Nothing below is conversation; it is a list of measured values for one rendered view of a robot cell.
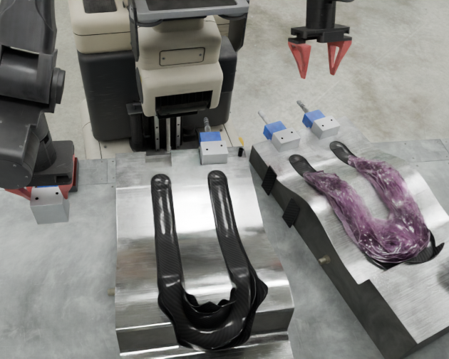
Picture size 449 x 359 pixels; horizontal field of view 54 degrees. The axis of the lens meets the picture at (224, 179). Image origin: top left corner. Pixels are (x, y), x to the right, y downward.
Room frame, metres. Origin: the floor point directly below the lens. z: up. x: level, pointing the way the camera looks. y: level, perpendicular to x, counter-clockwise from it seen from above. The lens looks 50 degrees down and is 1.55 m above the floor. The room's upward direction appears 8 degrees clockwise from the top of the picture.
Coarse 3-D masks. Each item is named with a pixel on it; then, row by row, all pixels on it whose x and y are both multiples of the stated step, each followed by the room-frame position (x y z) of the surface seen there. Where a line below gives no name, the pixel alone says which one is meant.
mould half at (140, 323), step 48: (144, 192) 0.49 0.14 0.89; (192, 192) 0.51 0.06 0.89; (240, 192) 0.52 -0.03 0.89; (144, 240) 0.39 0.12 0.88; (192, 240) 0.40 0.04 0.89; (144, 288) 0.28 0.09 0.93; (192, 288) 0.29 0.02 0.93; (288, 288) 0.31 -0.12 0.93; (144, 336) 0.22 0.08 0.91; (288, 336) 0.27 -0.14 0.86
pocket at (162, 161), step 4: (148, 156) 0.59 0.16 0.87; (152, 156) 0.59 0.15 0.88; (156, 156) 0.59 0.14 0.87; (160, 156) 0.59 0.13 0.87; (164, 156) 0.60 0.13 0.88; (168, 156) 0.60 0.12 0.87; (148, 160) 0.58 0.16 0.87; (152, 160) 0.59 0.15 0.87; (156, 160) 0.59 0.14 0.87; (160, 160) 0.59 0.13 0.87; (164, 160) 0.59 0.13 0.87; (168, 160) 0.59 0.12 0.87; (148, 164) 0.58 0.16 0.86; (152, 164) 0.58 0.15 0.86; (156, 164) 0.58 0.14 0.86; (160, 164) 0.58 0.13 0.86; (164, 164) 0.59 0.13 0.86; (168, 164) 0.59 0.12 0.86
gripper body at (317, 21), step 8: (312, 0) 0.82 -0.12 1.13; (320, 0) 0.82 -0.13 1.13; (312, 8) 0.82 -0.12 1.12; (320, 8) 0.81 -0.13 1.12; (328, 8) 0.81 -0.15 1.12; (312, 16) 0.81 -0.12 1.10; (320, 16) 0.80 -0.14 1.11; (328, 16) 0.81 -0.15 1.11; (312, 24) 0.80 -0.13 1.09; (320, 24) 0.80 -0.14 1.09; (328, 24) 0.80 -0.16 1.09; (336, 24) 0.85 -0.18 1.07; (296, 32) 0.80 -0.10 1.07; (304, 32) 0.78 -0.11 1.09; (312, 32) 0.78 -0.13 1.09; (320, 32) 0.79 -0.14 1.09; (344, 32) 0.81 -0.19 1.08
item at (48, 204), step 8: (32, 192) 0.40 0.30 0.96; (40, 192) 0.40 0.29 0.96; (48, 192) 0.41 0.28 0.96; (56, 192) 0.41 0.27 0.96; (32, 200) 0.39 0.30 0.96; (40, 200) 0.39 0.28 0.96; (48, 200) 0.39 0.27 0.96; (56, 200) 0.39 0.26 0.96; (64, 200) 0.40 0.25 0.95; (32, 208) 0.38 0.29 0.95; (40, 208) 0.38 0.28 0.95; (48, 208) 0.38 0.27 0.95; (56, 208) 0.39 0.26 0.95; (64, 208) 0.39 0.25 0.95; (40, 216) 0.38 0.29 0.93; (48, 216) 0.38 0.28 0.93; (56, 216) 0.39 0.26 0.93; (64, 216) 0.39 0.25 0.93
